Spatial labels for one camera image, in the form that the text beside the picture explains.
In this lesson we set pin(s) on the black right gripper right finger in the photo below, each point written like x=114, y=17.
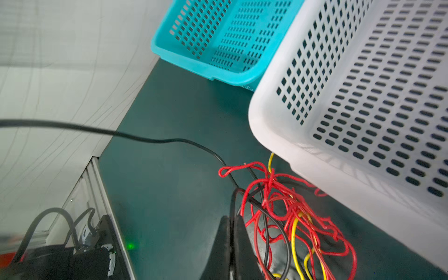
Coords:
x=245, y=263

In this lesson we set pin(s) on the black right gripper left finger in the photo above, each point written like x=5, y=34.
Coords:
x=218, y=266

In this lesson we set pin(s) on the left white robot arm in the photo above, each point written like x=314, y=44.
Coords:
x=87, y=253

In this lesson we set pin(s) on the dark green table mat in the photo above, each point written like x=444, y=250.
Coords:
x=168, y=199

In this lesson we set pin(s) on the white perforated basket middle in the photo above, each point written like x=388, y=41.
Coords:
x=356, y=101

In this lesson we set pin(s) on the teal perforated plastic basket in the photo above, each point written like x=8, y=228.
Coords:
x=224, y=40

